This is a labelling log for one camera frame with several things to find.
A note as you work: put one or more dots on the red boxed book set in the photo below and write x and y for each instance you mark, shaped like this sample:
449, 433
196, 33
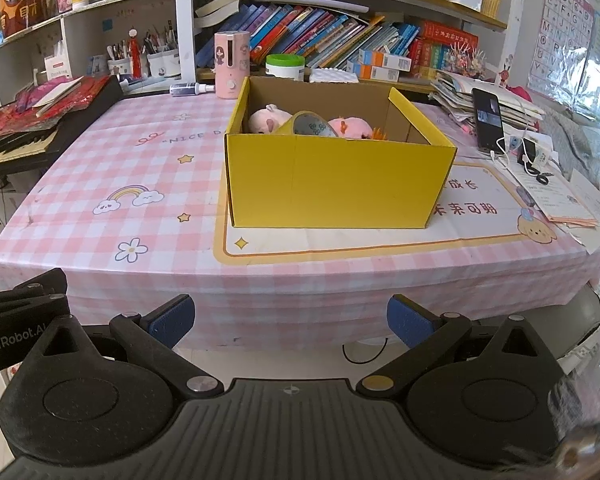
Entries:
445, 42

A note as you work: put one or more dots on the pink humidifier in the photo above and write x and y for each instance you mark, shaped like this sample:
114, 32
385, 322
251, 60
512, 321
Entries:
230, 70

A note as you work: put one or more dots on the white canister green lid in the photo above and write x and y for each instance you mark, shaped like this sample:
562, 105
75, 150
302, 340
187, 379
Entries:
285, 67

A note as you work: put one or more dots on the pink plush pig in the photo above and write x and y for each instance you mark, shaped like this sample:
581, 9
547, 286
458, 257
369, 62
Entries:
265, 119

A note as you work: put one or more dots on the orange spiky toy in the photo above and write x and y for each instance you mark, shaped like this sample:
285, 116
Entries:
378, 135

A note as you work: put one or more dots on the yellow tape roll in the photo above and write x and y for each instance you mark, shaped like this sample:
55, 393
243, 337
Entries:
286, 127

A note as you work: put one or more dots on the blue spray bottle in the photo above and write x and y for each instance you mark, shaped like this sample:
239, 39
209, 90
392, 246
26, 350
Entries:
185, 89

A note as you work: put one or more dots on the row of leaning books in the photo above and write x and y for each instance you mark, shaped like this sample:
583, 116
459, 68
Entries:
305, 30

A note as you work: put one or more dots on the black smartphone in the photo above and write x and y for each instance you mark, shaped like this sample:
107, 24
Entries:
487, 120

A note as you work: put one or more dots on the white quilted purse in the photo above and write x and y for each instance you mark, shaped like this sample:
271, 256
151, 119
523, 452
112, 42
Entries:
332, 75

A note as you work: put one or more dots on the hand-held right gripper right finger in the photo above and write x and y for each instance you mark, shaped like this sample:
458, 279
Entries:
410, 320

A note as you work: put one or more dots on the red doll ornament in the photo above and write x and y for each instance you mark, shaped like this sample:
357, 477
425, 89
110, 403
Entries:
135, 55

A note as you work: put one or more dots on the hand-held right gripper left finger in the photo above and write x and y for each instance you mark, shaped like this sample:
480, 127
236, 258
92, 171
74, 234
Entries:
172, 320

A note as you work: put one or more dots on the black keyboard piano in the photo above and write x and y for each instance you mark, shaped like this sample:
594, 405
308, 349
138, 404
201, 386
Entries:
80, 115

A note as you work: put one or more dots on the small pink plush toy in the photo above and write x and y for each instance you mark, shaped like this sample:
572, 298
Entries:
350, 127

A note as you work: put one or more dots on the fortune god paper decoration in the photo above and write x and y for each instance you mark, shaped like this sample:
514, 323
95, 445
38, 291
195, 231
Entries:
20, 5

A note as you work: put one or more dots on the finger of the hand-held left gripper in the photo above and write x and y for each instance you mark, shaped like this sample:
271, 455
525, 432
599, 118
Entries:
40, 287

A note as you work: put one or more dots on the yellow cardboard box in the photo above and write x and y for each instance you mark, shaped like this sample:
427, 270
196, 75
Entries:
330, 185

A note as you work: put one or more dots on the white flat folder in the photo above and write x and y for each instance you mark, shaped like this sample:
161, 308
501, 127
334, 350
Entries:
310, 1

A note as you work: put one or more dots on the loose pink and white papers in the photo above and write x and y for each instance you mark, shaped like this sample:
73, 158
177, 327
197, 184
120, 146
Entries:
565, 200

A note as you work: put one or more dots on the alphabet wall poster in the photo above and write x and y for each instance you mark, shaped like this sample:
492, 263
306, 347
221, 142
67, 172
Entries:
562, 25

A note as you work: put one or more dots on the white yellow-bordered desk mat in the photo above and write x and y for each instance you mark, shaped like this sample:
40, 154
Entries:
330, 245

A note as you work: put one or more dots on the white pen holder with pens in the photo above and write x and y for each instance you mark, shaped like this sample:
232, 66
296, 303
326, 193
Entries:
162, 65
120, 67

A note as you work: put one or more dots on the white card red label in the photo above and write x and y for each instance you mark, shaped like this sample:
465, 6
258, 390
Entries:
59, 69

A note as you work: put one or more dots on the white orange blue carton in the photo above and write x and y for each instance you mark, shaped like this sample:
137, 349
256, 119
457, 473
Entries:
385, 60
372, 74

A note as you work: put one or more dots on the white notebook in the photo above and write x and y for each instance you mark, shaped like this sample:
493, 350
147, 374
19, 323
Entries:
60, 90

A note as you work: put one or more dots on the stack of papers and booklets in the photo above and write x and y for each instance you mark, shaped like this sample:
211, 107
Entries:
450, 92

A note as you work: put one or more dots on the thick paperback book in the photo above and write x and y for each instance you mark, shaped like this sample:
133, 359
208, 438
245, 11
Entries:
220, 7

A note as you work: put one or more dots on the white shelf unit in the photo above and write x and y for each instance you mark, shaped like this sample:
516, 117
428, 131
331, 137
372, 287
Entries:
185, 20

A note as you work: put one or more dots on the pile of red foil decorations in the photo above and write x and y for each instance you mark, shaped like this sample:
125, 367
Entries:
10, 122

